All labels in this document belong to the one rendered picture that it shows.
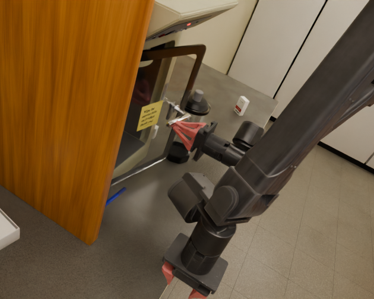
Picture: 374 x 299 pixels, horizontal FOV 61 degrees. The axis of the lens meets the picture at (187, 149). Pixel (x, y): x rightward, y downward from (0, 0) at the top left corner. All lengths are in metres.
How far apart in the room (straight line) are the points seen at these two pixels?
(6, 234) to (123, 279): 0.28
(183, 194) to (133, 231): 0.40
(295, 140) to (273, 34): 3.31
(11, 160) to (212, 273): 0.55
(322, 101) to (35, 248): 0.68
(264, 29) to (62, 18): 3.24
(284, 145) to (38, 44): 0.45
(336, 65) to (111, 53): 0.33
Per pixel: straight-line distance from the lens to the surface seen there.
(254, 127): 0.82
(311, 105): 0.42
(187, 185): 0.52
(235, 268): 2.18
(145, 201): 0.97
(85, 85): 0.59
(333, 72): 0.42
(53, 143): 0.72
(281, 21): 3.68
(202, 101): 1.05
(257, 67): 3.80
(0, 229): 0.83
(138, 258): 0.85
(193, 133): 0.79
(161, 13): 0.57
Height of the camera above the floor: 1.64
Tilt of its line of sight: 35 degrees down
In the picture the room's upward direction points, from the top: 22 degrees clockwise
